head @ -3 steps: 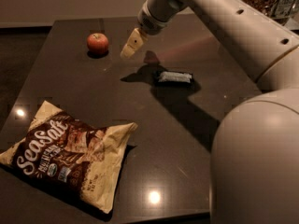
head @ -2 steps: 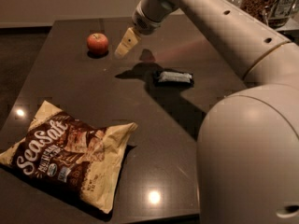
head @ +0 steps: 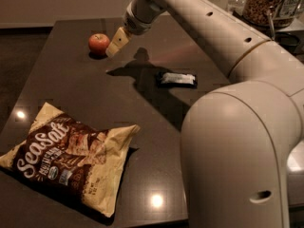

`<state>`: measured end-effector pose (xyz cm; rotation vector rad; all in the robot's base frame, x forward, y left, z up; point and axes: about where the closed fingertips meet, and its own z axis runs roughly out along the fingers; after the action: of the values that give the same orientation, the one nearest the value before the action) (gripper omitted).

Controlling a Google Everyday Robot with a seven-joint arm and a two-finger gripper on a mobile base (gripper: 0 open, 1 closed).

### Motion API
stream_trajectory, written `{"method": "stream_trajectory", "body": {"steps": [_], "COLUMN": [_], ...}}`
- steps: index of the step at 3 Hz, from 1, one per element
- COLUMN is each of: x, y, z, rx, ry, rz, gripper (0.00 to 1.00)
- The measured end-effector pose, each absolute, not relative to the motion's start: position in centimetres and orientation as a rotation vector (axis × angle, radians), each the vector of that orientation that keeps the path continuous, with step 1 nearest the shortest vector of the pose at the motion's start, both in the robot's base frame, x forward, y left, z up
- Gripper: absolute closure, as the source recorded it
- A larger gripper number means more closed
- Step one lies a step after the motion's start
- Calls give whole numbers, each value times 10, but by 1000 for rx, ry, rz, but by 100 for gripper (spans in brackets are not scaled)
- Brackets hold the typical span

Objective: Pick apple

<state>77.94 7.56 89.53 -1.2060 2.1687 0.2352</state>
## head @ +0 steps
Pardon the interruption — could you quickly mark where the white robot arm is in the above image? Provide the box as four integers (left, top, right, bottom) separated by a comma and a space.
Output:
106, 0, 304, 228

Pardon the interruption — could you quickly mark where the red apple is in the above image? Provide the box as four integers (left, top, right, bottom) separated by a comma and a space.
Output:
88, 33, 110, 56

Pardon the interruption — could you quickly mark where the sea salt chips bag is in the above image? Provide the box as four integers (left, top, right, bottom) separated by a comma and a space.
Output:
0, 104, 140, 218

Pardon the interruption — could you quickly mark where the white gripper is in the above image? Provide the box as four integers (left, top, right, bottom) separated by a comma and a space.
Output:
105, 2, 156, 58

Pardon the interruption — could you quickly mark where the clear cereal dispenser jar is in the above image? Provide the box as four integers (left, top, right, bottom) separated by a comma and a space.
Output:
242, 0, 304, 29

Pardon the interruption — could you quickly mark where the clear plastic water bottle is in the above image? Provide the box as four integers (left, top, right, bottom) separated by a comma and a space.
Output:
226, 0, 245, 14

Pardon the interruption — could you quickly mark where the black white snack bar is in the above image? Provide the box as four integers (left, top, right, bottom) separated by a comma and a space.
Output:
156, 72, 198, 87

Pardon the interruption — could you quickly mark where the metal dispenser handle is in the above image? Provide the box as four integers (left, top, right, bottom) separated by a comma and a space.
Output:
267, 7, 276, 41

